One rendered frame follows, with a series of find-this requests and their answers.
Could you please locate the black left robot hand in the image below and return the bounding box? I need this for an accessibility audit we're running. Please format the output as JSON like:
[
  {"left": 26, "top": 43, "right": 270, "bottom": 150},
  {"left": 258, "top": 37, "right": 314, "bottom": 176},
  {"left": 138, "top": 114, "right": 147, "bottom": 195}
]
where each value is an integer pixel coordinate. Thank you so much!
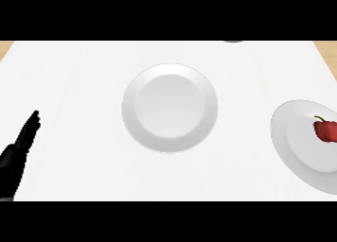
[{"left": 0, "top": 110, "right": 41, "bottom": 201}]

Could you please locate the white oval plate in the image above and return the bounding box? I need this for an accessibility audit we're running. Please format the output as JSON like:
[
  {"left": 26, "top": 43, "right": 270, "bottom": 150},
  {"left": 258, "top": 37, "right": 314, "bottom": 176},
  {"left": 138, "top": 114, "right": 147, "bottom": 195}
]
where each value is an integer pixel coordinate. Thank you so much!
[{"left": 119, "top": 62, "right": 220, "bottom": 154}]

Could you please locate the red bell pepper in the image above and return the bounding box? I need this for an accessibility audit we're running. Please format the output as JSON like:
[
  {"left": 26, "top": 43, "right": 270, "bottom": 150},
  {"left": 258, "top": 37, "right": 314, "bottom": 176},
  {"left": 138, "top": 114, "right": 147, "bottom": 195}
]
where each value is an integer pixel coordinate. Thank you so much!
[{"left": 311, "top": 115, "right": 337, "bottom": 144}]

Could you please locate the white round plate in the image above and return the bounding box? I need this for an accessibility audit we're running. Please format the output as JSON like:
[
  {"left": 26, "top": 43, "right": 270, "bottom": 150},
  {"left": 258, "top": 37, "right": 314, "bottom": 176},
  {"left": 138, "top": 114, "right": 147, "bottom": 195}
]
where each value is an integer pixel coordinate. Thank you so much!
[{"left": 270, "top": 99, "right": 337, "bottom": 196}]

